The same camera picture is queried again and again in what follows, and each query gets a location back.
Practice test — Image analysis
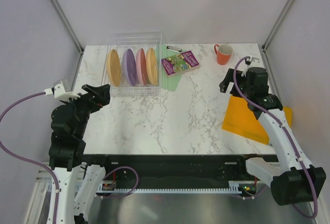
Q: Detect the purple plate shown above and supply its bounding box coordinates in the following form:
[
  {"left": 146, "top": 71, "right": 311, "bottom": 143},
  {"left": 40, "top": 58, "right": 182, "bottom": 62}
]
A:
[{"left": 122, "top": 49, "right": 137, "bottom": 86}]

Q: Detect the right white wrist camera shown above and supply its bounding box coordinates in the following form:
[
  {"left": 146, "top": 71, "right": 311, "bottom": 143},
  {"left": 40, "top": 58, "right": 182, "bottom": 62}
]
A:
[{"left": 245, "top": 57, "right": 262, "bottom": 67}]

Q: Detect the left aluminium frame post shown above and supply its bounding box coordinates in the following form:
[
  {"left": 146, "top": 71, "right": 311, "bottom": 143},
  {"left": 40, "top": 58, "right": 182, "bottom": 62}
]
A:
[{"left": 49, "top": 0, "right": 84, "bottom": 54}]

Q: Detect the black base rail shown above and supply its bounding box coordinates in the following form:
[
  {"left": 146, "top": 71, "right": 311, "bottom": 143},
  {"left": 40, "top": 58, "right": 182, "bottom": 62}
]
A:
[{"left": 77, "top": 153, "right": 279, "bottom": 190}]

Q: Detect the yellow plate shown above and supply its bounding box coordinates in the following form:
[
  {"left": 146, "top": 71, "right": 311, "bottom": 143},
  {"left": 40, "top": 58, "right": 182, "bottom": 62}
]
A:
[
  {"left": 146, "top": 47, "right": 158, "bottom": 86},
  {"left": 106, "top": 50, "right": 121, "bottom": 87}
]

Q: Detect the white slotted cable duct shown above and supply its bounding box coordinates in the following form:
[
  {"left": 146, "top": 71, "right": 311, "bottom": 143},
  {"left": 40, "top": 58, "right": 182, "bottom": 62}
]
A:
[{"left": 96, "top": 181, "right": 258, "bottom": 195}]

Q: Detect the aluminium frame post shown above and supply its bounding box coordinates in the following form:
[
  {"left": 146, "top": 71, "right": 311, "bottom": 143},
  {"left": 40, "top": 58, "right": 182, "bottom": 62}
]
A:
[
  {"left": 49, "top": 0, "right": 84, "bottom": 54},
  {"left": 260, "top": 0, "right": 295, "bottom": 53}
]

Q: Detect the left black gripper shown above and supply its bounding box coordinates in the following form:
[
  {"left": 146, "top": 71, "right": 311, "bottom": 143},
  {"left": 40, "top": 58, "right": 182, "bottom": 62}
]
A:
[{"left": 61, "top": 83, "right": 110, "bottom": 137}]

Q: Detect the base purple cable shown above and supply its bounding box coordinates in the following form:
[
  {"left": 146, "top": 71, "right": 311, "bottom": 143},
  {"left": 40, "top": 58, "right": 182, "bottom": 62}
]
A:
[{"left": 96, "top": 166, "right": 139, "bottom": 199}]

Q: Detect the pink plate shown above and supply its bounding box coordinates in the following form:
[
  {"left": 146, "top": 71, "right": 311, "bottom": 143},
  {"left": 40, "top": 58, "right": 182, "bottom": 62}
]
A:
[{"left": 136, "top": 48, "right": 147, "bottom": 86}]

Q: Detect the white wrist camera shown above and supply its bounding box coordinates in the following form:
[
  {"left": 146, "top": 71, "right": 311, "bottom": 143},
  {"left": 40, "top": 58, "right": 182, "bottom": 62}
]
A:
[
  {"left": 43, "top": 79, "right": 80, "bottom": 102},
  {"left": 245, "top": 57, "right": 262, "bottom": 67}
]

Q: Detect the orange mug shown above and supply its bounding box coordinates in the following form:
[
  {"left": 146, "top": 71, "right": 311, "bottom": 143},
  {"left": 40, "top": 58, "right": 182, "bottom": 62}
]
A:
[{"left": 213, "top": 44, "right": 233, "bottom": 66}]

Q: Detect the right aluminium frame post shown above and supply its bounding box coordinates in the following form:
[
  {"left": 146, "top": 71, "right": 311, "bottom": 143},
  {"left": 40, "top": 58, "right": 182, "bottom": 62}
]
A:
[{"left": 260, "top": 0, "right": 295, "bottom": 53}]

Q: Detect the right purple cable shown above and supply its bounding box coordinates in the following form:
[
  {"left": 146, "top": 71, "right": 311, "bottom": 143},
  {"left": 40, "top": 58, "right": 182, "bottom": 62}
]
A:
[{"left": 234, "top": 56, "right": 318, "bottom": 219}]

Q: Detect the purple paperback book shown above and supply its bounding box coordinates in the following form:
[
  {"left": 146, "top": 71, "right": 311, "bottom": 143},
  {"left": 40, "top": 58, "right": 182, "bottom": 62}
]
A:
[{"left": 161, "top": 51, "right": 200, "bottom": 77}]

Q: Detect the green clipboard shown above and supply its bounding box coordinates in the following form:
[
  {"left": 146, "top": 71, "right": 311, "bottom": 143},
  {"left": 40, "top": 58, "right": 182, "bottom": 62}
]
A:
[{"left": 155, "top": 44, "right": 182, "bottom": 92}]

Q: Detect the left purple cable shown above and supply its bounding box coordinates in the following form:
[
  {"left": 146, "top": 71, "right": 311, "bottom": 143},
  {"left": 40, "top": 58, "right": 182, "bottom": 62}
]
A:
[{"left": 0, "top": 91, "right": 60, "bottom": 224}]

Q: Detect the clear acrylic dish rack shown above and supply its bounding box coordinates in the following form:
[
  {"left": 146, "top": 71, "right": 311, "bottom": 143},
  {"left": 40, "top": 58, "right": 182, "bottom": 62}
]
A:
[{"left": 102, "top": 31, "right": 163, "bottom": 97}]

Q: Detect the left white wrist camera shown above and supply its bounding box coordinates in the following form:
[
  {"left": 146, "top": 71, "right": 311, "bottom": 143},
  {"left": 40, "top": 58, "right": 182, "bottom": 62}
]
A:
[{"left": 43, "top": 79, "right": 80, "bottom": 102}]

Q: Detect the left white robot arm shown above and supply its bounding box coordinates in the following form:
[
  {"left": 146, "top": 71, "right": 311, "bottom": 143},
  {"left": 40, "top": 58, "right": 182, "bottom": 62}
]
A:
[{"left": 46, "top": 81, "right": 113, "bottom": 223}]

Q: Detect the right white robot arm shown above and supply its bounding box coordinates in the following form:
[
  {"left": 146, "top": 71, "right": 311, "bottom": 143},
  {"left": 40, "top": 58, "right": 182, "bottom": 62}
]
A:
[{"left": 219, "top": 67, "right": 326, "bottom": 206}]

